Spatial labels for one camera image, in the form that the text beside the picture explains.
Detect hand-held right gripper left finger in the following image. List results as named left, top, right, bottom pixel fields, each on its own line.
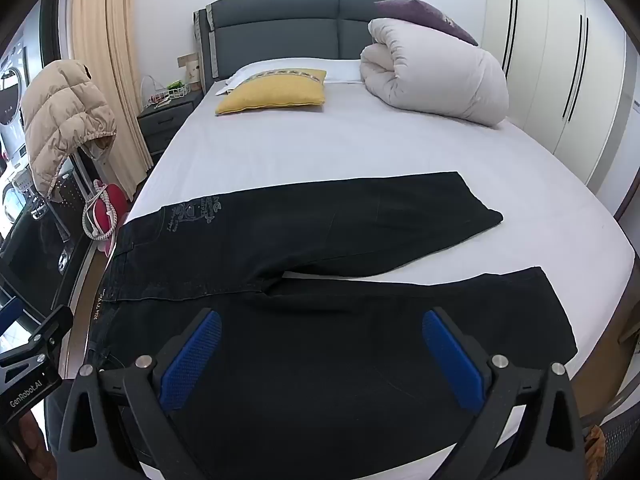
left=52, top=308, right=222, bottom=480

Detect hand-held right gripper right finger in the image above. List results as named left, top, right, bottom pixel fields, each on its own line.
left=422, top=307, right=587, bottom=480

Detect black denim pants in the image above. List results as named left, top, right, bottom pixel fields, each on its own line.
left=87, top=171, right=578, bottom=480

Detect grey mesh chair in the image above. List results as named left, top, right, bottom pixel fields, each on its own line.
left=582, top=392, right=640, bottom=480

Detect bed with white sheet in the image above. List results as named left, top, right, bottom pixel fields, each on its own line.
left=117, top=57, right=637, bottom=480

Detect dark grey nightstand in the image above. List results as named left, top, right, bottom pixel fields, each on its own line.
left=136, top=91, right=203, bottom=156

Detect beige puffer jacket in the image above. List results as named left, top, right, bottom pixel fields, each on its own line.
left=20, top=59, right=117, bottom=198

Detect yellow pillow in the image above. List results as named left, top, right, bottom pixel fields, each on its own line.
left=216, top=69, right=327, bottom=116

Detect grey curved cushion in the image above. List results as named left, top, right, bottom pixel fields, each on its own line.
left=360, top=17, right=510, bottom=127

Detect white washing machine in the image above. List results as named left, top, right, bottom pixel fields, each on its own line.
left=0, top=42, right=28, bottom=128

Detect small beige box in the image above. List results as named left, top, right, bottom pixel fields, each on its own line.
left=177, top=52, right=202, bottom=93

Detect white pillow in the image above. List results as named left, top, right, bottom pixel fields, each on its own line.
left=215, top=58, right=363, bottom=96

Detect white wardrobe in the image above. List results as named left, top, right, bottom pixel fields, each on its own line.
left=482, top=0, right=640, bottom=216

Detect beige curtain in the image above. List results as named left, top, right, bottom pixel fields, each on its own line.
left=70, top=0, right=151, bottom=201

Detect grey padded headboard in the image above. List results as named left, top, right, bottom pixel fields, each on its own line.
left=192, top=0, right=401, bottom=93

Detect purple pillow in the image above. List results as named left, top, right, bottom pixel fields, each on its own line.
left=375, top=0, right=479, bottom=47

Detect white wire basket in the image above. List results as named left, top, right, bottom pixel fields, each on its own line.
left=141, top=76, right=191, bottom=107

